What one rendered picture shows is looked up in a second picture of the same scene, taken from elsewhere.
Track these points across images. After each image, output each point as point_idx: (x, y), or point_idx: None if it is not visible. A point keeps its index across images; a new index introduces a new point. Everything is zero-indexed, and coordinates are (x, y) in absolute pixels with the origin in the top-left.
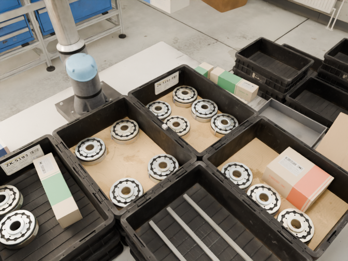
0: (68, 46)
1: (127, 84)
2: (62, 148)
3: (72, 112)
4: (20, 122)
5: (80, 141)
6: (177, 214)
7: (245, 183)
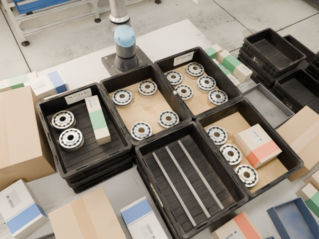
0: (117, 18)
1: (154, 50)
2: (105, 94)
3: (113, 66)
4: (75, 66)
5: (116, 90)
6: (171, 151)
7: (221, 141)
